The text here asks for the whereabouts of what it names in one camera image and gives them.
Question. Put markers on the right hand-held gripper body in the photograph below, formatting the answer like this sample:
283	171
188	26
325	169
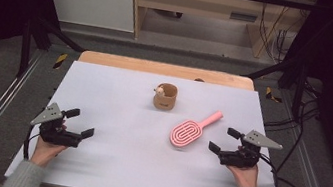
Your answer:
240	156

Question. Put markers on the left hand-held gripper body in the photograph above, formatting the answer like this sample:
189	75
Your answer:
50	134

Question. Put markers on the pink hairbrush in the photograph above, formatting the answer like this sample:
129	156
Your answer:
186	132

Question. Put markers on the person's left hand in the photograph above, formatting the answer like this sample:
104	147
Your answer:
45	152

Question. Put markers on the person's right hand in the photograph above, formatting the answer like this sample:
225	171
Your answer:
245	177

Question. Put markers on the white table board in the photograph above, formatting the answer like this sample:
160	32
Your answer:
131	155

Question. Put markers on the yellow black tape strip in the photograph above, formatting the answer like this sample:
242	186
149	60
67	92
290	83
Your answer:
270	95
60	61

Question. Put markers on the small toy figure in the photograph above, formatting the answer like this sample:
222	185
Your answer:
159	90

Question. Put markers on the wooden table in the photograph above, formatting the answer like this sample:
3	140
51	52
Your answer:
145	66

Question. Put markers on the light wooden desk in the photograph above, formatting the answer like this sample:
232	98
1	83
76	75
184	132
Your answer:
199	2

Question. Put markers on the black frame leg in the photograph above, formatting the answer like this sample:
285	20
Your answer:
25	47
299	91

